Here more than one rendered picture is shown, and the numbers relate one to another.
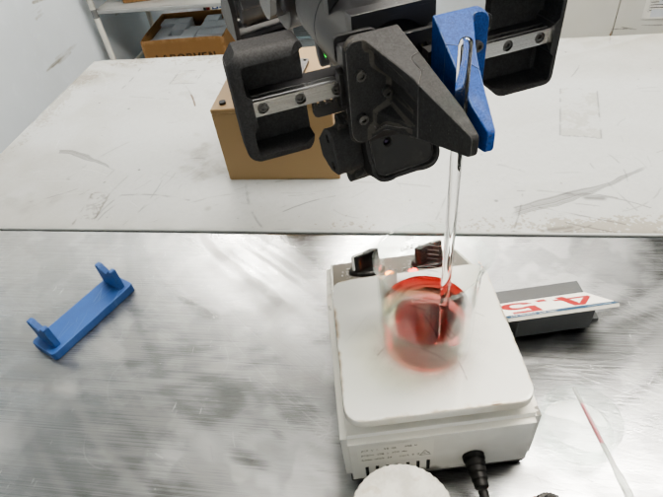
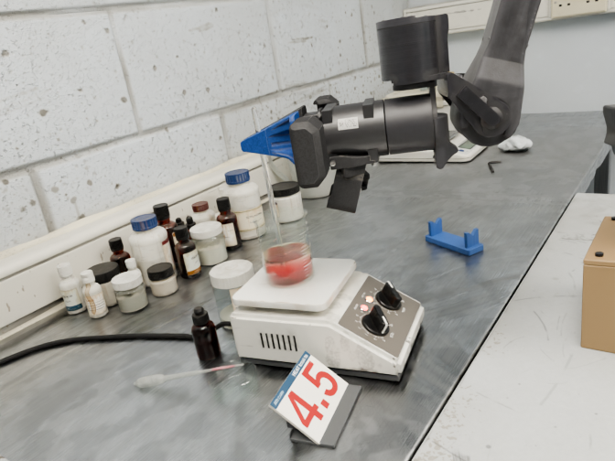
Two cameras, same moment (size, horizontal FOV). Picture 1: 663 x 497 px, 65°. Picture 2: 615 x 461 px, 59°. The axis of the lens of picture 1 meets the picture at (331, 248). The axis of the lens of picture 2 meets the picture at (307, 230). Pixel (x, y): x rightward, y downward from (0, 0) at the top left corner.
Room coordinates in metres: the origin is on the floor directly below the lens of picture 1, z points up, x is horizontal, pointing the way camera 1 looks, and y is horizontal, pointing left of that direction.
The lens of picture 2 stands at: (0.48, -0.58, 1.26)
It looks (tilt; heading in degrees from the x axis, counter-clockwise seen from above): 20 degrees down; 114
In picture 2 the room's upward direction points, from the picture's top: 9 degrees counter-clockwise
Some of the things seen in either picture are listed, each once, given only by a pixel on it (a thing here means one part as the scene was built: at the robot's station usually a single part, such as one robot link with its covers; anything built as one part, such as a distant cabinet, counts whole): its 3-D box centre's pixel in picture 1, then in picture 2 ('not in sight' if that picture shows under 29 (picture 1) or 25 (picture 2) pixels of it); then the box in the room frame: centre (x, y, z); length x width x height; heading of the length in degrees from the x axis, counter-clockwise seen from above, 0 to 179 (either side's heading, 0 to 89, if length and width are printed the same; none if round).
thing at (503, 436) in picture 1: (414, 343); (321, 314); (0.24, -0.05, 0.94); 0.22 x 0.13 x 0.08; 179
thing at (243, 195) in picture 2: not in sight; (242, 203); (-0.05, 0.30, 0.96); 0.07 x 0.07 x 0.13
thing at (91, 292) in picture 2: not in sight; (92, 294); (-0.14, -0.03, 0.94); 0.03 x 0.03 x 0.07
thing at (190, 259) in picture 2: not in sight; (186, 251); (-0.07, 0.11, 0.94); 0.04 x 0.04 x 0.09
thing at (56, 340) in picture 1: (80, 306); (452, 235); (0.36, 0.25, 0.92); 0.10 x 0.03 x 0.04; 142
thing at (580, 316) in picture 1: (545, 300); (318, 395); (0.28, -0.18, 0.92); 0.09 x 0.06 x 0.04; 90
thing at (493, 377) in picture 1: (422, 336); (296, 281); (0.21, -0.05, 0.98); 0.12 x 0.12 x 0.01; 89
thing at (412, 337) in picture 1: (430, 304); (284, 250); (0.21, -0.06, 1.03); 0.07 x 0.06 x 0.08; 85
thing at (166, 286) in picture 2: not in sight; (162, 279); (-0.08, 0.05, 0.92); 0.04 x 0.04 x 0.04
